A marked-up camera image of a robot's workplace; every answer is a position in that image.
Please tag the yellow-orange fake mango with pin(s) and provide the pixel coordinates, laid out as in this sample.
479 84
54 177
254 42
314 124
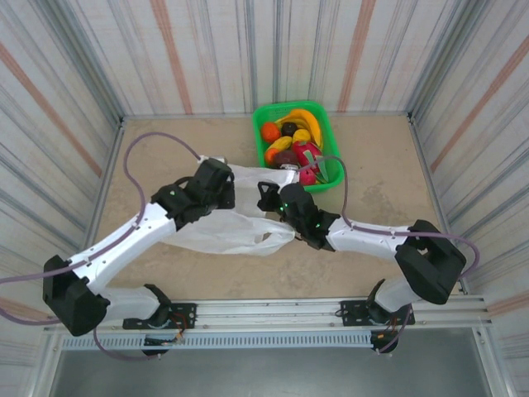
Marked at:
279 144

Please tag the green plastic basket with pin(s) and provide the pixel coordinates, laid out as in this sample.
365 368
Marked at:
330 136

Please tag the yellow wrinkled fake fruit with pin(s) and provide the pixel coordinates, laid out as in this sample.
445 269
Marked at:
301 135

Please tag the pink fake dragon fruit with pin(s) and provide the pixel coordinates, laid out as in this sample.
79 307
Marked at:
308 159

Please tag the small red-orange fake fruit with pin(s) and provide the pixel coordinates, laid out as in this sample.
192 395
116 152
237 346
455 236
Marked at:
270 157

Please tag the white plastic bag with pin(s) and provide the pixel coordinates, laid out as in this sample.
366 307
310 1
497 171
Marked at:
231 231

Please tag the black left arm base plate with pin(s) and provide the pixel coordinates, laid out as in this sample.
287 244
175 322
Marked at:
184 314

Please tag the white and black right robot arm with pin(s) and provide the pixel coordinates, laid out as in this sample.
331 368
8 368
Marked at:
363 244

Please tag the yellow fake banana bunch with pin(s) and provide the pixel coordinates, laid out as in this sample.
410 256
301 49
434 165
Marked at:
308 120

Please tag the dark brown fake mangosteen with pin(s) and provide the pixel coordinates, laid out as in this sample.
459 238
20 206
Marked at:
289 129

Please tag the orange fake tangerine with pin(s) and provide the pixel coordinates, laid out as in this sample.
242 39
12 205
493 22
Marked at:
270 131

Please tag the dark red fake plum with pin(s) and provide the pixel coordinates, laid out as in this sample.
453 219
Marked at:
285 158

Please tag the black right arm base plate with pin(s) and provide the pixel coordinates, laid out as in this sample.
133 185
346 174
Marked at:
351 312

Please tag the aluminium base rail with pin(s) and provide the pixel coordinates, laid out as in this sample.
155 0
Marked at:
268 310

